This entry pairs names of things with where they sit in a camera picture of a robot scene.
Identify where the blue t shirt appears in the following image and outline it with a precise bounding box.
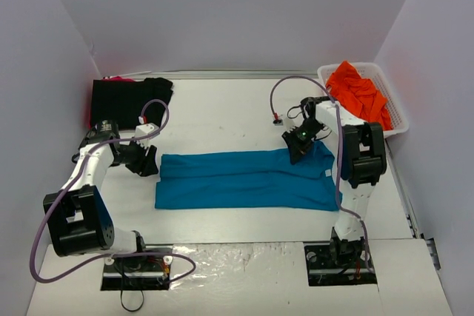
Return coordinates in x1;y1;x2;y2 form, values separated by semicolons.
155;142;338;212

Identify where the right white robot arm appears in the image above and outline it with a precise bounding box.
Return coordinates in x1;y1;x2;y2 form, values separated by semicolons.
282;97;387;266

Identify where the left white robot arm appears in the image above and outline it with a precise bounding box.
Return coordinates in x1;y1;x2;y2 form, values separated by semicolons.
47;120;158;270

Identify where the folded black t shirt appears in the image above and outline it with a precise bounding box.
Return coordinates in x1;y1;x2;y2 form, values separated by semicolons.
89;77;173;130

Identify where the orange t shirt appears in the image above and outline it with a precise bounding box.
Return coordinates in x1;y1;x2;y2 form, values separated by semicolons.
326;61;393;131

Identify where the folded pink t shirt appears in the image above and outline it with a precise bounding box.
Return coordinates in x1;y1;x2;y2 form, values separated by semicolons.
102;76;135;83

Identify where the white plastic basket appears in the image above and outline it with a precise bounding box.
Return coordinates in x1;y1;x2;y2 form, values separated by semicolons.
318;62;409;138

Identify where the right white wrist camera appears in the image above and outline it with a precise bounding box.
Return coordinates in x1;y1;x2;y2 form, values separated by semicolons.
273;116;296;131

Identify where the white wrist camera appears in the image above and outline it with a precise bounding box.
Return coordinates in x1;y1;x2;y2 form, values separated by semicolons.
273;116;296;131
134;124;158;148

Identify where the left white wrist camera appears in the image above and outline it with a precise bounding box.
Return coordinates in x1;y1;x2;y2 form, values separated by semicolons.
134;124;158;148

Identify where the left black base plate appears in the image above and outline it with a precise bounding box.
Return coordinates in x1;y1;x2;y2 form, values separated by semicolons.
100;245;173;292

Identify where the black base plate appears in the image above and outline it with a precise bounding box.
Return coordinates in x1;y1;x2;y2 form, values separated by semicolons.
304;243;377;287
100;245;173;292

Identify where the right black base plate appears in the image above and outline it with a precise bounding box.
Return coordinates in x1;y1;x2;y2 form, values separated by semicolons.
304;243;377;287

